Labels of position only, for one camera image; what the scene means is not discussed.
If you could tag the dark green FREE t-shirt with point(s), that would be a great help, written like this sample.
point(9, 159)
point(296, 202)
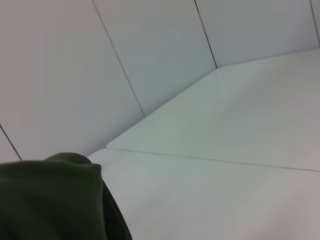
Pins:
point(50, 200)

